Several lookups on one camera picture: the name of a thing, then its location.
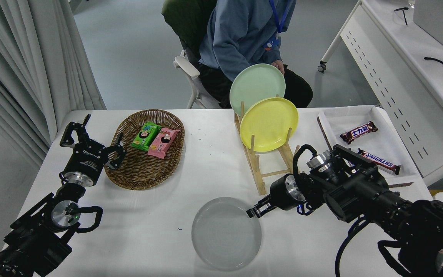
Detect white tray with brown base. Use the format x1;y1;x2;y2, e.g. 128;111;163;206
317;106;422;189

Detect blue lanyard with badge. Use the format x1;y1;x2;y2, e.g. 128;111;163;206
264;0;293;51

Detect thin black cable on desk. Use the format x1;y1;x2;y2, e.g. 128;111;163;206
424;57;443;72

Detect grey laptop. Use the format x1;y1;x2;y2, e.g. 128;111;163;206
413;0;443;52

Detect pink snack pack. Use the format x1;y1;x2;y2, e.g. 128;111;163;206
147;127;180;159

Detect person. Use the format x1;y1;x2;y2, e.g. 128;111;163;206
198;0;313;108

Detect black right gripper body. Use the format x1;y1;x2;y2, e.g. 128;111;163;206
270;174;297;210

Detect Snickers bar with English print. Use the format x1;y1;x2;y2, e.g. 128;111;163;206
357;149;402;176

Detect black glasses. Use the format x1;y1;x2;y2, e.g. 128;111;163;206
394;7;410;26

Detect white desk with perforated panel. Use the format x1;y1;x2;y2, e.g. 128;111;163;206
318;0;443;187

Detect yellow plate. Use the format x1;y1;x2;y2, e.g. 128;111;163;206
240;97;299;152

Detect grey plate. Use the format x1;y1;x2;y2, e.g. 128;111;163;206
191;197;262;271

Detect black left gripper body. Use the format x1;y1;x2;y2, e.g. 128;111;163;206
63;140;106;181

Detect pale grey curtain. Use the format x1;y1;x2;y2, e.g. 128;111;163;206
0;0;107;168

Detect wooden plate rack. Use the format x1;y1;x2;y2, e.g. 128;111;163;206
233;94;306;196

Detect green snack pack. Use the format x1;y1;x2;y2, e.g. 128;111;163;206
131;121;162;152

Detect brown oval wicker basket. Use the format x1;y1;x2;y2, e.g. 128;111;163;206
103;109;185;191

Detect Snickers bar with Chinese print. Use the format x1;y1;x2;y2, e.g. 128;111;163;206
340;121;378;145

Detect pale green plate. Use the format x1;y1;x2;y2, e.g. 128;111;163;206
229;63;286;117

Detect office chair with white armrest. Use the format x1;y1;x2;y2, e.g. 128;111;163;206
161;0;222;109

